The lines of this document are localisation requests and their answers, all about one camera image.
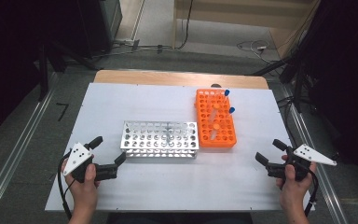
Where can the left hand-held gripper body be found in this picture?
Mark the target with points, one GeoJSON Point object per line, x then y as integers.
{"type": "Point", "coordinates": [77, 155]}

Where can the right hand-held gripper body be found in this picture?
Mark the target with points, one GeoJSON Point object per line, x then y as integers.
{"type": "Point", "coordinates": [310, 155]}

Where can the silver metal test tube rack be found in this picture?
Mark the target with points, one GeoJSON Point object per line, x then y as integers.
{"type": "Point", "coordinates": [158, 140]}

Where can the blue-capped test tube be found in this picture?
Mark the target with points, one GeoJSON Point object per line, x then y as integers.
{"type": "Point", "coordinates": [227, 92]}
{"type": "Point", "coordinates": [231, 109]}

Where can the orange plastic test tube rack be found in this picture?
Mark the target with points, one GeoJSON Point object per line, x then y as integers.
{"type": "Point", "coordinates": [208, 124]}

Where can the person's left hand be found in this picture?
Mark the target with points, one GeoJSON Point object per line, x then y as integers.
{"type": "Point", "coordinates": [84, 193]}

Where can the person's right hand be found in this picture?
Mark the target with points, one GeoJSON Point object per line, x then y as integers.
{"type": "Point", "coordinates": [293, 193]}

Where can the white table board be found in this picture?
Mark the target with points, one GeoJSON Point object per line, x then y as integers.
{"type": "Point", "coordinates": [167, 183]}

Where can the black metal stand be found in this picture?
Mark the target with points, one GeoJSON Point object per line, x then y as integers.
{"type": "Point", "coordinates": [298, 81]}
{"type": "Point", "coordinates": [43, 71]}

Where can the black curtain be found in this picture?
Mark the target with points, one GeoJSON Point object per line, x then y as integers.
{"type": "Point", "coordinates": [9, 46]}
{"type": "Point", "coordinates": [348, 77]}

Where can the dark round table grommet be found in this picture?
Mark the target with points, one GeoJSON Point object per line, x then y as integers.
{"type": "Point", "coordinates": [216, 85]}

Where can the wooden table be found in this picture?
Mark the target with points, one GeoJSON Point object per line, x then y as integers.
{"type": "Point", "coordinates": [167, 77]}

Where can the dark cabinet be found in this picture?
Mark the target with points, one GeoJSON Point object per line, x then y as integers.
{"type": "Point", "coordinates": [96, 25]}

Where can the metal floor rail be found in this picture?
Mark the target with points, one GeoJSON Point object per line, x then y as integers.
{"type": "Point", "coordinates": [320, 174]}
{"type": "Point", "coordinates": [18, 149]}

